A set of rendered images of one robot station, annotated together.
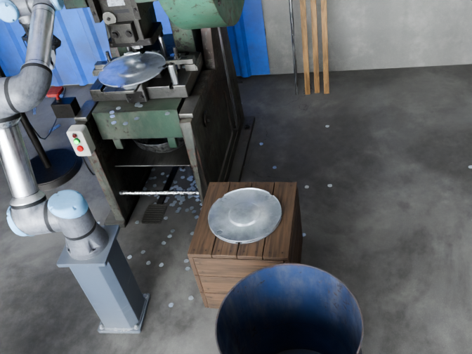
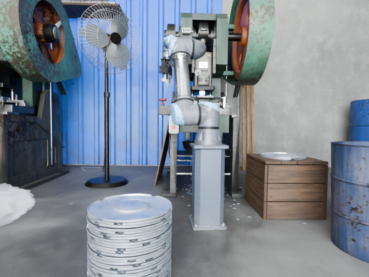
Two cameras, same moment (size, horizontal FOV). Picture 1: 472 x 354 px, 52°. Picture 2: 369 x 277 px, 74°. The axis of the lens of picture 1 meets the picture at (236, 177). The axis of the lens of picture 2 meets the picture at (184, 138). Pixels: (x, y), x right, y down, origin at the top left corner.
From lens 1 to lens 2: 1.63 m
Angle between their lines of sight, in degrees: 41
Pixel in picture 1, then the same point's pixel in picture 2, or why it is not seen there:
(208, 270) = (276, 176)
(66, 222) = (212, 111)
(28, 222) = (188, 108)
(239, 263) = (297, 169)
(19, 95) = (199, 43)
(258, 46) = not seen: hidden behind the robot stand
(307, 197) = not seen: hidden behind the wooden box
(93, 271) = (216, 156)
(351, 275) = not seen: hidden behind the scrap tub
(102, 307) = (207, 198)
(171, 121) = (224, 121)
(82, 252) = (213, 138)
